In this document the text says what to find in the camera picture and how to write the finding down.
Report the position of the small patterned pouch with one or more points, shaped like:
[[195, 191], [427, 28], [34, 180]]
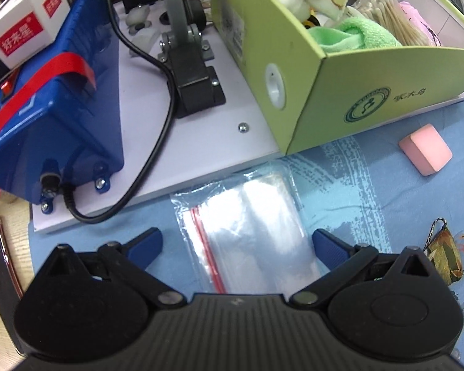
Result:
[[446, 255]]

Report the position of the grey sealer lever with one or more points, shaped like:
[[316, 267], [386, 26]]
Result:
[[181, 46]]

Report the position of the blue sealing machine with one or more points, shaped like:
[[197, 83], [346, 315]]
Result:
[[54, 123]]

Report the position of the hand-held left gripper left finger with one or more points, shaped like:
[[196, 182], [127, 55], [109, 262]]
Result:
[[145, 243]]

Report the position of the white boxes red label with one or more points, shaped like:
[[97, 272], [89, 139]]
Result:
[[19, 23]]

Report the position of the silver screw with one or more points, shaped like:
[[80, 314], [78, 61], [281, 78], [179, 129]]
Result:
[[243, 128]]

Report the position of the blue printed tablecloth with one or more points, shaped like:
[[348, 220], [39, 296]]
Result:
[[371, 185]]

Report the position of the bag of cotton swabs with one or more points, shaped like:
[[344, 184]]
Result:
[[390, 15]]

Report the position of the clear zip bag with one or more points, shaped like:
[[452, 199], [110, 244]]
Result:
[[251, 232]]

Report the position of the green towel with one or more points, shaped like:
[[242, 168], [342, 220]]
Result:
[[348, 34]]

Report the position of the lime green box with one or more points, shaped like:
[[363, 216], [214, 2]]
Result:
[[355, 85]]

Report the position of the pink floral tissue pack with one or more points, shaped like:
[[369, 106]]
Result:
[[419, 23]]

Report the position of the white sealer base plate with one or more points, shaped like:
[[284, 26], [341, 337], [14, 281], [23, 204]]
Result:
[[201, 147]]

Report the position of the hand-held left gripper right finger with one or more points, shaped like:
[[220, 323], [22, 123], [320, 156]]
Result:
[[330, 249]]

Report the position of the pink sponge block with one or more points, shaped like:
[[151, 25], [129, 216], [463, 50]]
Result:
[[425, 150]]

